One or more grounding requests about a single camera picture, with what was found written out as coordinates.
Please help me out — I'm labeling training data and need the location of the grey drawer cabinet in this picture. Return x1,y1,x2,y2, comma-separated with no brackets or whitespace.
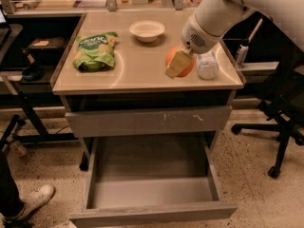
53,9,243,156

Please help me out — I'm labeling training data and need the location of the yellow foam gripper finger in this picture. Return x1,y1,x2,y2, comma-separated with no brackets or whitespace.
164,47,195,80

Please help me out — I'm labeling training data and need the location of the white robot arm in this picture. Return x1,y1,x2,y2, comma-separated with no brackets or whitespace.
165,0,304,78

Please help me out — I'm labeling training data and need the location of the closed grey top drawer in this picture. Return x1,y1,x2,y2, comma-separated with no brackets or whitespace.
66,105,232,138

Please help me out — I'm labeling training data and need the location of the person in dark trousers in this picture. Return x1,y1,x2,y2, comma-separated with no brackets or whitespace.
0,151,24,219

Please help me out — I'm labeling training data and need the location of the white sneaker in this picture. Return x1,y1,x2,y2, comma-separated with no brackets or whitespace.
0,184,55,221

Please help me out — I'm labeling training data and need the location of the black box on shelf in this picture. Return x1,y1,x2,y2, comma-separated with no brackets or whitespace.
27,37,66,59

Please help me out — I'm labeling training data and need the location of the black office chair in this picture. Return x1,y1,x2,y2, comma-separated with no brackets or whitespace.
230,64,304,180

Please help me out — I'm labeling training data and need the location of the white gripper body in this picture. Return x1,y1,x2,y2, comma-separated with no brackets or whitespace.
181,14,220,54

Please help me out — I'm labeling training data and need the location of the open grey middle drawer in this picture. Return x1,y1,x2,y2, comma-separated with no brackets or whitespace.
70,134,237,228

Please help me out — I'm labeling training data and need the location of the white paper bowl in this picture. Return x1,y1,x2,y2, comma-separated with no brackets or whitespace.
129,20,165,43

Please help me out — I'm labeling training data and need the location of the green snack bag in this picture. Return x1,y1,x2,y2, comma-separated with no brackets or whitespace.
73,32,118,72

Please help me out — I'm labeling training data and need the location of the black desk stand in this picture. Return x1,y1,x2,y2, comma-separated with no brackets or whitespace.
0,69,79,163

